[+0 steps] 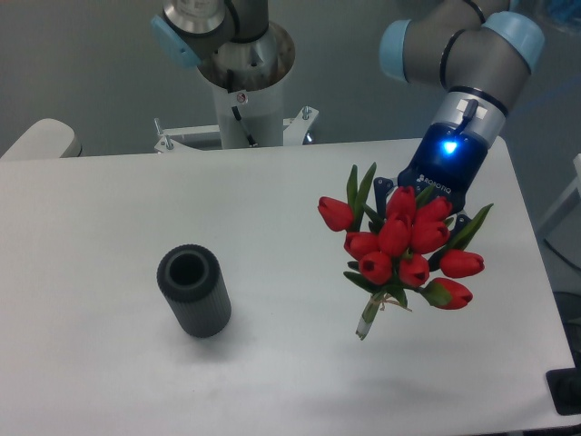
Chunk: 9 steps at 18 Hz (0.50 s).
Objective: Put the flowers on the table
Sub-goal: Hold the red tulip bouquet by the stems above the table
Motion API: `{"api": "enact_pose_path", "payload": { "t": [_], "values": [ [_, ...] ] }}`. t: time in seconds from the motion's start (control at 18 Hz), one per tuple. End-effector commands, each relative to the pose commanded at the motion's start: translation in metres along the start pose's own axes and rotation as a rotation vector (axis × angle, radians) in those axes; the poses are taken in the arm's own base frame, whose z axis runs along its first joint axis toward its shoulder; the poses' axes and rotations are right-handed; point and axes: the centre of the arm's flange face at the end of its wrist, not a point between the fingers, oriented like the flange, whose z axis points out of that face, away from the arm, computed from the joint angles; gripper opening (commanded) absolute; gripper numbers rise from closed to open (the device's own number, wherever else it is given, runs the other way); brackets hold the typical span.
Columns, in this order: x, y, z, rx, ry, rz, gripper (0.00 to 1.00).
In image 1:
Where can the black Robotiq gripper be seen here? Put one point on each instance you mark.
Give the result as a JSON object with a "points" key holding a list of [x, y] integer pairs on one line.
{"points": [[449, 162]]}

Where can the red tulip bouquet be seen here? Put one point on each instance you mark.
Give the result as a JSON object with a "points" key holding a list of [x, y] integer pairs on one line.
{"points": [[389, 258]]}

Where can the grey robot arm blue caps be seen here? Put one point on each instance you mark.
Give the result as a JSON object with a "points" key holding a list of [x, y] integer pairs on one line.
{"points": [[480, 52]]}

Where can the white furniture at right edge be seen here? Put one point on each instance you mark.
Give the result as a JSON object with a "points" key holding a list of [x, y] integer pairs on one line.
{"points": [[559, 227]]}

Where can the black device at table edge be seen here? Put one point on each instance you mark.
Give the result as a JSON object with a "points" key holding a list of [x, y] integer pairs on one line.
{"points": [[564, 386]]}

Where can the dark grey ribbed vase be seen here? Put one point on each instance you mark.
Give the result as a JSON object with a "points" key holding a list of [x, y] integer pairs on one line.
{"points": [[190, 279]]}

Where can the white chair back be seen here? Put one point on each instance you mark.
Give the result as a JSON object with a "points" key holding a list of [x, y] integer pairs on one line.
{"points": [[46, 139]]}

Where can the white metal base bracket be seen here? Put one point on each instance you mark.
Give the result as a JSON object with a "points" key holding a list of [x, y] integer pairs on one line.
{"points": [[293, 131]]}

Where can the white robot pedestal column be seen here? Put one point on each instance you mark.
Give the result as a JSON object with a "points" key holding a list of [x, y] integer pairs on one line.
{"points": [[247, 79]]}

